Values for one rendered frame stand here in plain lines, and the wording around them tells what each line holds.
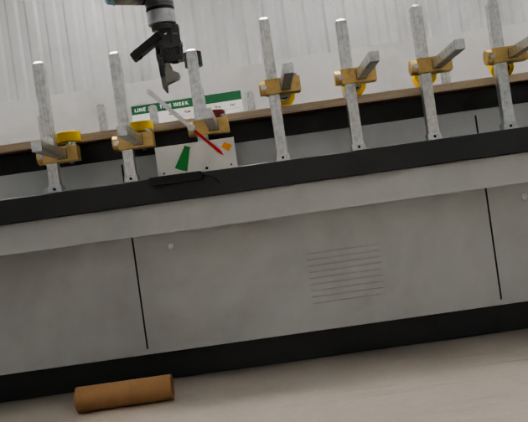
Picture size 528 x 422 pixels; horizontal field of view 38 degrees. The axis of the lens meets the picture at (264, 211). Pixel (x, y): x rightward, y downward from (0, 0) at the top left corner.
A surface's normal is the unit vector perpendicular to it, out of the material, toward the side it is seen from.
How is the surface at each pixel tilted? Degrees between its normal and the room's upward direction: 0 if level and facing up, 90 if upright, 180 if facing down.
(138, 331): 90
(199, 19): 90
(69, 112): 90
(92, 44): 90
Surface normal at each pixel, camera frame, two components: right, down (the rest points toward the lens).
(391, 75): -0.07, 0.00
